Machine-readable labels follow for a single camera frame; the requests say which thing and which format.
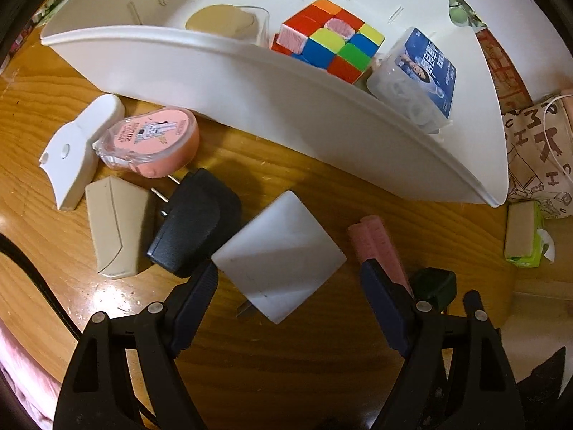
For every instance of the clear box with blue label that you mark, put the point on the clear box with blue label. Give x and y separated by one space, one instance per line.
425 67

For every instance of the white square charger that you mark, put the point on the white square charger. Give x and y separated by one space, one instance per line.
280 260

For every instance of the brown cardboard with drawing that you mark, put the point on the brown cardboard with drawing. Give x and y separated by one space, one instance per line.
501 71

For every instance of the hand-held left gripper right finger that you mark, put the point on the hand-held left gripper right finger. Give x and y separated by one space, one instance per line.
387 309

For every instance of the pink bar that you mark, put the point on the pink bar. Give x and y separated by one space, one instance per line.
380 246

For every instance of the gold round compact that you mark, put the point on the gold round compact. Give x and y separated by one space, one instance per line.
215 20

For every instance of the white plastic bin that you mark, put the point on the white plastic bin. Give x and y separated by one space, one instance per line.
313 112

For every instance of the beige letter-print fabric bag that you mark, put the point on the beige letter-print fabric bag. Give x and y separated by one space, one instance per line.
532 161

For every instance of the colourful puzzle cube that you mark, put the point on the colourful puzzle cube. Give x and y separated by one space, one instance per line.
331 45

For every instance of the green tissue pack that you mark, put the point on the green tissue pack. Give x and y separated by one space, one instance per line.
521 233

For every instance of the white fan-shaped scraper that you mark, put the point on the white fan-shaped scraper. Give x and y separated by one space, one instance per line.
71 161

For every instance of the pink cloth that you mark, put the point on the pink cloth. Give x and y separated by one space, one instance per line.
22 367

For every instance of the pink correction tape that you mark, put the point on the pink correction tape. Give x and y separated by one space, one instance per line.
152 143

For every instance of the black plug adapter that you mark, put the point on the black plug adapter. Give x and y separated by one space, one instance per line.
192 219

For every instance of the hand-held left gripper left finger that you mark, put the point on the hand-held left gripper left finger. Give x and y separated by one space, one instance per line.
194 313

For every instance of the beige wedge-shaped case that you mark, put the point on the beige wedge-shaped case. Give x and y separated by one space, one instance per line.
112 228

